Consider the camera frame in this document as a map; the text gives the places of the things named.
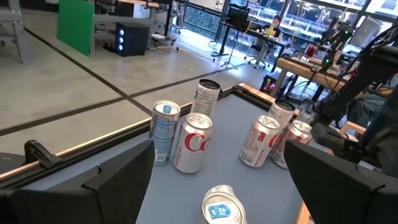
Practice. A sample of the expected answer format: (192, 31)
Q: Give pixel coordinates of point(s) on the black robot arm green light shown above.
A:
(334, 40)

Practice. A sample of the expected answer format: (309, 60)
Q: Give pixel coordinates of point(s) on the black desk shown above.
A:
(248, 31)

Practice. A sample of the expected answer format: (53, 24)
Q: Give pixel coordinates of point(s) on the black computer blue lights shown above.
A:
(133, 40)

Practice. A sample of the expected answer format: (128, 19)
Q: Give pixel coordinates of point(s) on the wooden workbench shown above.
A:
(298, 70)

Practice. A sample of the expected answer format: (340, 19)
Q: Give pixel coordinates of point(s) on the green panel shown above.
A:
(76, 28)

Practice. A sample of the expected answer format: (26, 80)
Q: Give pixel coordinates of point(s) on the black table clamp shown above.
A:
(38, 152)

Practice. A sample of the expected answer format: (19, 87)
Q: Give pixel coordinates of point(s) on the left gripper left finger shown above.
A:
(93, 199)

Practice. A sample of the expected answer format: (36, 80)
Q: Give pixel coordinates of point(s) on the person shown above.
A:
(275, 29)

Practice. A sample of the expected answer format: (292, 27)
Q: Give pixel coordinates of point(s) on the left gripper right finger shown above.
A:
(342, 193)

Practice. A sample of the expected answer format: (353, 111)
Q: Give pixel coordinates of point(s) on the silver Diet Coke can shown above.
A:
(258, 143)
(293, 137)
(192, 146)

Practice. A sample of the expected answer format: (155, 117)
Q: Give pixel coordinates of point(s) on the black monitor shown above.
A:
(237, 15)

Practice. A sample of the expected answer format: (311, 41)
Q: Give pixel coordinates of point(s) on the blue table mat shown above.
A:
(230, 174)

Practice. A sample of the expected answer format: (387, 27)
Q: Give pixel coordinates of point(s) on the blue silver Red Bull can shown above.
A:
(222, 205)
(163, 133)

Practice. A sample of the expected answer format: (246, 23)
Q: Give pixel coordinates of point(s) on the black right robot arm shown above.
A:
(367, 71)

